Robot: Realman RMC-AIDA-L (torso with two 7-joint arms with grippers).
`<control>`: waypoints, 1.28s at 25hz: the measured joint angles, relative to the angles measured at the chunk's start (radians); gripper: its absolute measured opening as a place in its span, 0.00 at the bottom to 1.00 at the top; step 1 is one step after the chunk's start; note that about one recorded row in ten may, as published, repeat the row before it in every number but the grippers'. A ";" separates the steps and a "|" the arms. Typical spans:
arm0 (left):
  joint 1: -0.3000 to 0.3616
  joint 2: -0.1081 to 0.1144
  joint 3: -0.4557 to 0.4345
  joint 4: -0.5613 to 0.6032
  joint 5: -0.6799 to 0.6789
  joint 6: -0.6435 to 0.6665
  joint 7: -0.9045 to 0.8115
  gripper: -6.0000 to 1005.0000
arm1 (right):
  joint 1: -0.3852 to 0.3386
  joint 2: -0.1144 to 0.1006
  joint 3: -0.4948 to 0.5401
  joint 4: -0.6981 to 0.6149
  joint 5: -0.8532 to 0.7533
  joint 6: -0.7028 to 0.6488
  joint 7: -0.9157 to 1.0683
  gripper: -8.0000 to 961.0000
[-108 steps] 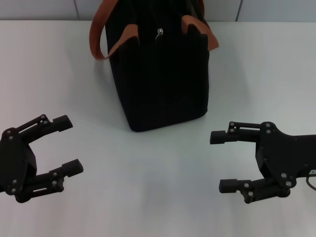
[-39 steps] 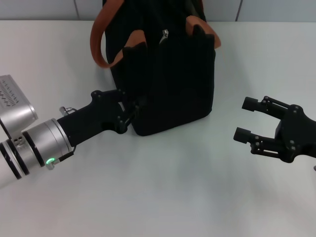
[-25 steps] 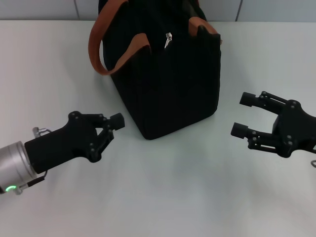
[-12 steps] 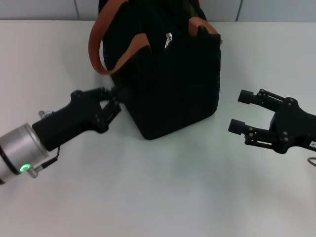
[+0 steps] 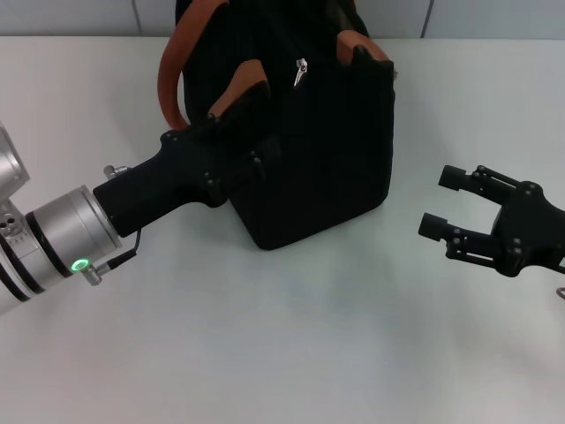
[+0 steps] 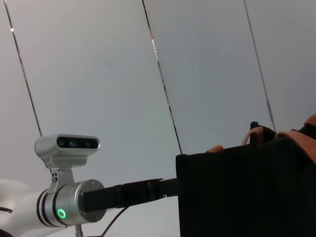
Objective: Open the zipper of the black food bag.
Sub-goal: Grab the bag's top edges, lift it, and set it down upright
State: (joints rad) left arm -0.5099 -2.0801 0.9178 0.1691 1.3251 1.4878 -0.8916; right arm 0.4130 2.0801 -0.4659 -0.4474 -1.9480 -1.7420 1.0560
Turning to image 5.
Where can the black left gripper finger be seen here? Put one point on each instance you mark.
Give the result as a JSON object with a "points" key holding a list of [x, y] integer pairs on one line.
{"points": [[267, 156], [213, 126]]}

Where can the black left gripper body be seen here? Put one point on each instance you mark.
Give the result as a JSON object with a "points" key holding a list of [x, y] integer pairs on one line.
{"points": [[176, 176]]}

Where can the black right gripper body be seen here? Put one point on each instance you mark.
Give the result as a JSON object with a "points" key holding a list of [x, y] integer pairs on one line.
{"points": [[534, 229]]}

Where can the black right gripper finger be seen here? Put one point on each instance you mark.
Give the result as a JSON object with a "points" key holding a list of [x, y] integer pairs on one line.
{"points": [[476, 181], [463, 243]]}

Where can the silver zipper pull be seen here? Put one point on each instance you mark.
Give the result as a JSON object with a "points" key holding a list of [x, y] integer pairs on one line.
{"points": [[302, 68]]}

